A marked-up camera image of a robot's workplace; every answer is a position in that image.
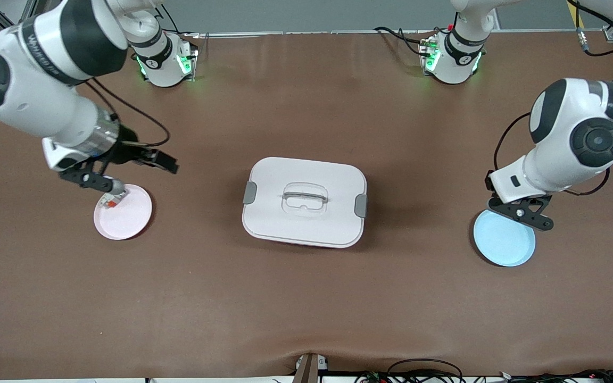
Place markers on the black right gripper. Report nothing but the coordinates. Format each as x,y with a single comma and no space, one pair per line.
127,151

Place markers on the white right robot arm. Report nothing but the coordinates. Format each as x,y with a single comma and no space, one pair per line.
46,53

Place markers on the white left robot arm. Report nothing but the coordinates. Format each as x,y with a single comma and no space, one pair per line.
578,138

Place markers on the white lidded box grey latches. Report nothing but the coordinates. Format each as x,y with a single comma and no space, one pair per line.
306,223

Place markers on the small white orange item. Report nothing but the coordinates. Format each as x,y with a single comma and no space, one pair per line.
112,201

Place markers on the pink round plate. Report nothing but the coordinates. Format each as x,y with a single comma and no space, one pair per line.
125,223

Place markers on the small white clamp block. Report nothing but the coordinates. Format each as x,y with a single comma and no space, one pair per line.
322,363

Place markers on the light blue round plate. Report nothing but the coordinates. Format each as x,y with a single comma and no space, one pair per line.
503,244

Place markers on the brown table clamp post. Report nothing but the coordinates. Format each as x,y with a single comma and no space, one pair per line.
306,372

